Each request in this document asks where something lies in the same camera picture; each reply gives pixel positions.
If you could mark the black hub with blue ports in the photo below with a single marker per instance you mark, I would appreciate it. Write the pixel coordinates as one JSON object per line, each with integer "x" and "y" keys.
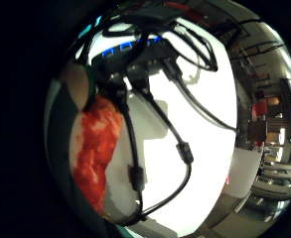
{"x": 151, "y": 53}

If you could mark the red chair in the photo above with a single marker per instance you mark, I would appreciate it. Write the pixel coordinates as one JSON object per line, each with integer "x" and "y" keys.
{"x": 260, "y": 109}

